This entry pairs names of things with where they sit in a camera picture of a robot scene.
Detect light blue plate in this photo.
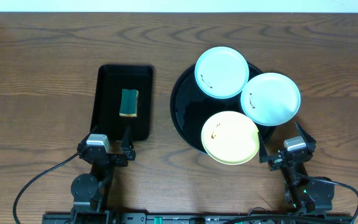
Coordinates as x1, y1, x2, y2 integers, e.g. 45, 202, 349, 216
195, 47, 250, 99
240, 72, 301, 126

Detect yellow plate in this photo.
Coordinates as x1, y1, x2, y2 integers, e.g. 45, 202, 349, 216
201, 111, 260, 165

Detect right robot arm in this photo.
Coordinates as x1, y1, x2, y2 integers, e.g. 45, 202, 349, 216
259, 123, 334, 216

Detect light blue plate top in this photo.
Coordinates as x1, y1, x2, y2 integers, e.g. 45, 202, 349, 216
195, 47, 250, 99

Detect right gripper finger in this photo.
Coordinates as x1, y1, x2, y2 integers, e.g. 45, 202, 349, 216
258, 133, 269, 164
295, 121, 314, 145

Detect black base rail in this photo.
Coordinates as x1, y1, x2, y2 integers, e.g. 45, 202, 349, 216
42, 212, 348, 224

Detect black rectangular tray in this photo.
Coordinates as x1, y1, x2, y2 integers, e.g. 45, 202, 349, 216
90, 65, 154, 141

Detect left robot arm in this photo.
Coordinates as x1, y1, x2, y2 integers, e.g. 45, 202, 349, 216
66, 127, 136, 223

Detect green yellow sponge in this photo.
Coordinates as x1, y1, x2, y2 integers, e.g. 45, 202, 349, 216
119, 89, 139, 118

